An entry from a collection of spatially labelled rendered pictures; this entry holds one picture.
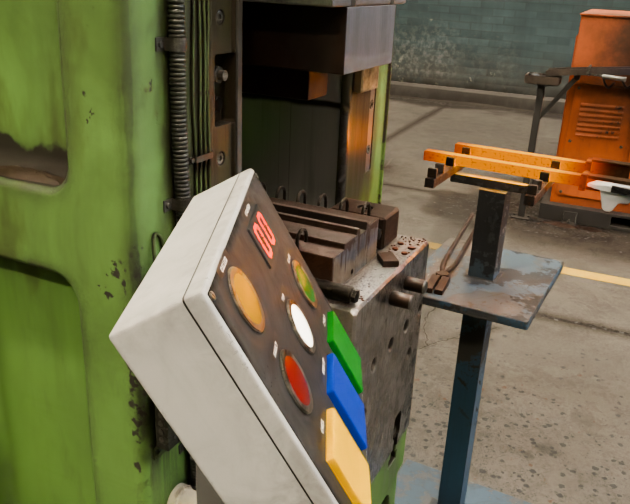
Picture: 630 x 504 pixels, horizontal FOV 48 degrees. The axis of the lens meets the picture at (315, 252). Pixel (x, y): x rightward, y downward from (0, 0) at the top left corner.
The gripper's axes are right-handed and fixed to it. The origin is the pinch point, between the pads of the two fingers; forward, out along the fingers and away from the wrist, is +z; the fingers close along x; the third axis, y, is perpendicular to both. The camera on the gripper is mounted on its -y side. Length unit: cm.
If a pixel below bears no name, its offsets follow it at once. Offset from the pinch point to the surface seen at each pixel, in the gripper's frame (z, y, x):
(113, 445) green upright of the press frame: 48, 28, -93
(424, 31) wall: 304, 21, 684
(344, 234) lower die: 32, 4, -52
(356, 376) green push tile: 10, 3, -93
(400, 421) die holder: 26, 50, -33
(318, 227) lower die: 38, 4, -52
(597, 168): 1.5, 0.0, 11.7
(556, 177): 7.7, 0.2, -1.6
